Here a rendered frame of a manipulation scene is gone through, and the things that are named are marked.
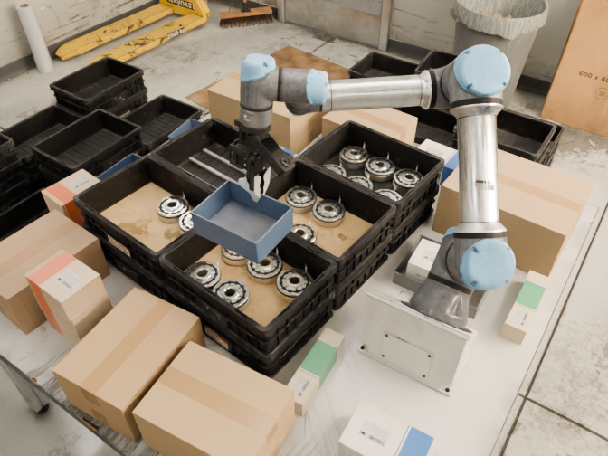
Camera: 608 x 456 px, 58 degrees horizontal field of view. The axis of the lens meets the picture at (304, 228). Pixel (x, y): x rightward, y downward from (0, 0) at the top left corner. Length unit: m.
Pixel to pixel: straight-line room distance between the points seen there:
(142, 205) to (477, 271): 1.11
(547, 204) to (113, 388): 1.35
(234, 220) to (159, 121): 1.80
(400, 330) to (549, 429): 1.13
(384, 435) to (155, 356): 0.58
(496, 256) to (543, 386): 1.34
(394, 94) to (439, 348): 0.63
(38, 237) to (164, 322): 0.54
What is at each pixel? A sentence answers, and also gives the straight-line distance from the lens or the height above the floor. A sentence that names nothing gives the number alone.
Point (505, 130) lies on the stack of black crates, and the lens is 2.96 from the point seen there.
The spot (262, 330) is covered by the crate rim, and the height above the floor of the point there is 0.93.
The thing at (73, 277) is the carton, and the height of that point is 0.92.
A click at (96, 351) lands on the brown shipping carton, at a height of 0.86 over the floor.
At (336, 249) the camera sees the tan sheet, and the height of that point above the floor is 0.83.
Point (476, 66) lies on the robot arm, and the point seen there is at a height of 1.46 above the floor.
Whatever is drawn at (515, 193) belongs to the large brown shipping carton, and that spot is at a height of 0.90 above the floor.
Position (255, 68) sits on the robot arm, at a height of 1.46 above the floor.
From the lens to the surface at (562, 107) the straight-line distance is 4.10.
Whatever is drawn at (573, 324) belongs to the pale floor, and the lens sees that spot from 2.80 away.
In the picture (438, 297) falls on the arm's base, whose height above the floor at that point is 0.98.
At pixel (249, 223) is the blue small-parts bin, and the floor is 1.07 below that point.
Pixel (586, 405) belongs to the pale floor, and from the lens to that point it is 2.57.
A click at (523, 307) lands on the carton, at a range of 1.73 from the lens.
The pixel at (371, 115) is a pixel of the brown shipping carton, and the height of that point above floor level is 0.86.
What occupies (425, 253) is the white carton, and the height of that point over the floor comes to 0.79.
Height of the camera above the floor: 2.02
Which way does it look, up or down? 43 degrees down
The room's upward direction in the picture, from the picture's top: straight up
